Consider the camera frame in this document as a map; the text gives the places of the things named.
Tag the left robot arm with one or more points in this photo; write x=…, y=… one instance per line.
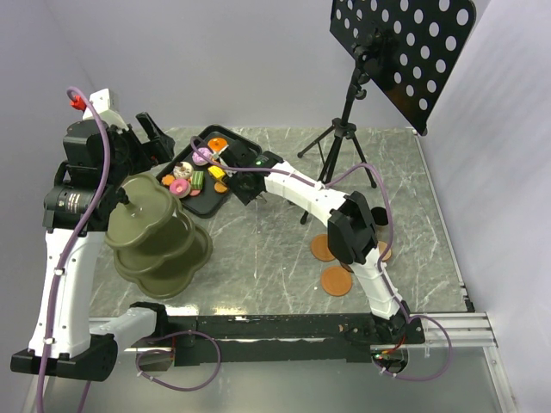
x=99, y=156

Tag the pink frosted donut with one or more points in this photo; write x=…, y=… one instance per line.
x=180, y=187

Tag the black base frame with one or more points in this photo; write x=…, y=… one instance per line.
x=194, y=340

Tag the small copper cup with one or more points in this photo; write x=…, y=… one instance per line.
x=385, y=251

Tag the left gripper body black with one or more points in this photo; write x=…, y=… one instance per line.
x=133, y=157

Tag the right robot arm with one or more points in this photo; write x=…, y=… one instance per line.
x=350, y=229

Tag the orange coaster left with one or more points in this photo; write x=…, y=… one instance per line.
x=320, y=250

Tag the dark brown mug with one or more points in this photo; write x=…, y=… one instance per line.
x=379, y=215

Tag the dark brown coaster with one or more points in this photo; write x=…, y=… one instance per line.
x=346, y=267

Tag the chocolate sprinkle donut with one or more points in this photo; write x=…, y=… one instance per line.
x=183, y=170

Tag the purple frosted donut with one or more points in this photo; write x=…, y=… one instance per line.
x=202, y=156

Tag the orange round cookie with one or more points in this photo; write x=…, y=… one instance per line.
x=220, y=188

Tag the green layered cake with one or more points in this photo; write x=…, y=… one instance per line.
x=197, y=180

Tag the green three-tier serving stand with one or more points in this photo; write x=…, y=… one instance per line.
x=155, y=244

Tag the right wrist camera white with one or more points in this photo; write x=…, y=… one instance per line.
x=226, y=155

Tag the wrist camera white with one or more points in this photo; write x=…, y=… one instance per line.
x=105, y=102
x=226, y=155

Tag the orange flower cookie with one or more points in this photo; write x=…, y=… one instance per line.
x=167, y=180

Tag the black music stand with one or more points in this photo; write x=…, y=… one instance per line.
x=408, y=49

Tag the yellow cake block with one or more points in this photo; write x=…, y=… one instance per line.
x=217, y=173

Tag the black serving tray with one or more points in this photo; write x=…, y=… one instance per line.
x=207, y=203

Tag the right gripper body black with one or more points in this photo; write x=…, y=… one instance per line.
x=232, y=174

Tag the orange coaster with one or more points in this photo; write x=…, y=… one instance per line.
x=336, y=281
x=320, y=250

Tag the orange donut back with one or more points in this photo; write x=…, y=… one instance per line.
x=217, y=144

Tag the orange coaster front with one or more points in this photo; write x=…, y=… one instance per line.
x=336, y=281

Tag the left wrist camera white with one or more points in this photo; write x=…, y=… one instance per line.
x=105, y=102

